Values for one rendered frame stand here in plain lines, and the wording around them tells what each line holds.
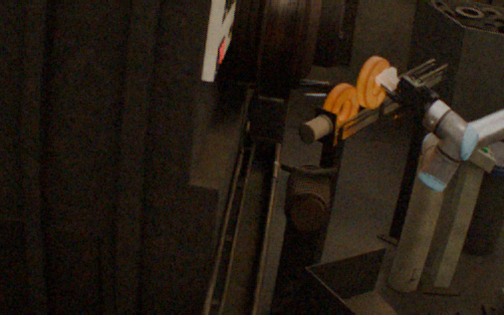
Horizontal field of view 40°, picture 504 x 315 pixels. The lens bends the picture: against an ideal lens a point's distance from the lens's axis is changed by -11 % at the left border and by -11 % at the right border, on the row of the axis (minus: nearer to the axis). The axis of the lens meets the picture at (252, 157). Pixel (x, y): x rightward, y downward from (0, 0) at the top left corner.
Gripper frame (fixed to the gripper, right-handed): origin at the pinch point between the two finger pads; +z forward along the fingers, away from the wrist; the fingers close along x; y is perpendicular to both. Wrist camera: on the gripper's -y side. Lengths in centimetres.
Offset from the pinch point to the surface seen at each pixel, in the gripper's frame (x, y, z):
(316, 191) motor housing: 20.6, -30.0, -7.5
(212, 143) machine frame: 79, 6, -7
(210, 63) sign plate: 93, 31, -10
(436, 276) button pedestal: -42, -70, -43
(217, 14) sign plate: 93, 39, -8
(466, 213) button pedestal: -45, -42, -39
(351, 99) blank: -2.1, -12.3, 4.9
